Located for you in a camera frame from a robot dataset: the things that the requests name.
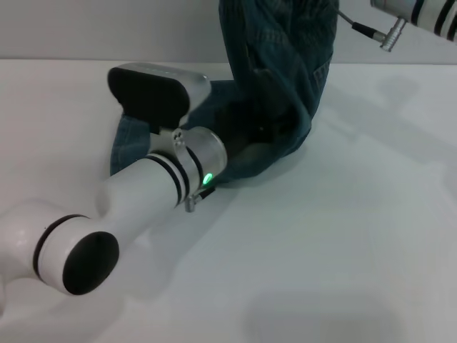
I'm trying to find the right arm cable with connector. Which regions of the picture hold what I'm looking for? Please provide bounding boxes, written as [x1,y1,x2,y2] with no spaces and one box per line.
[336,9,408,53]

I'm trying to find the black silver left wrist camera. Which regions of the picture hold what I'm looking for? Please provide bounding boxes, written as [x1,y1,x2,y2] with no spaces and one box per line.
[106,61,213,136]

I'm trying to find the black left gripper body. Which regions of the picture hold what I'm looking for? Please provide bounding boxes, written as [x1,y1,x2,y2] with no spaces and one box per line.
[221,116,288,162]

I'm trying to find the blue denim shorts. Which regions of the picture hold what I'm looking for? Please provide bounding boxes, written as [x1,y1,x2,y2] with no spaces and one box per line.
[109,0,341,186]

